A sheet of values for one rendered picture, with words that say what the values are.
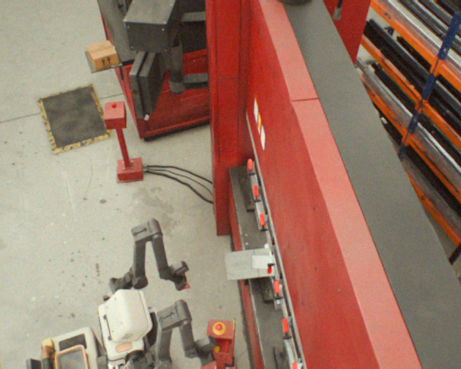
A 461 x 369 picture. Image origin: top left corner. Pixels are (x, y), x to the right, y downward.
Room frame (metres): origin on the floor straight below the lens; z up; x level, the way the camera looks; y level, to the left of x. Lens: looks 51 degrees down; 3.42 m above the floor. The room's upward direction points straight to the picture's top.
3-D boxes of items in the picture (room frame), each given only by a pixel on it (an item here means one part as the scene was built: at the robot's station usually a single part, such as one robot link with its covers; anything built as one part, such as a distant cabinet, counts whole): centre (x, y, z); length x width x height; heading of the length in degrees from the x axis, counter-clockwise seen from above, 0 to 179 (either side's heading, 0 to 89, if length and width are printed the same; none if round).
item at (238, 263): (1.37, -0.12, 1.00); 0.26 x 0.18 x 0.01; 98
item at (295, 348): (0.82, -0.34, 1.26); 0.15 x 0.09 x 0.17; 8
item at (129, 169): (2.90, 0.92, 0.41); 0.25 x 0.20 x 0.83; 98
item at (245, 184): (1.98, -0.13, 0.89); 0.30 x 0.05 x 0.03; 8
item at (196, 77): (2.65, 0.18, 1.18); 0.40 x 0.24 x 0.07; 8
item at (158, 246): (1.21, 0.34, 1.40); 0.11 x 0.06 x 0.43; 21
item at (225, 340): (1.03, 0.05, 0.75); 0.20 x 0.16 x 0.18; 174
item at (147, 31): (2.58, 0.42, 1.53); 0.51 x 0.25 x 0.85; 173
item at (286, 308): (1.02, -0.31, 1.26); 0.15 x 0.09 x 0.17; 8
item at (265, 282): (1.35, -0.21, 0.89); 0.30 x 0.05 x 0.03; 8
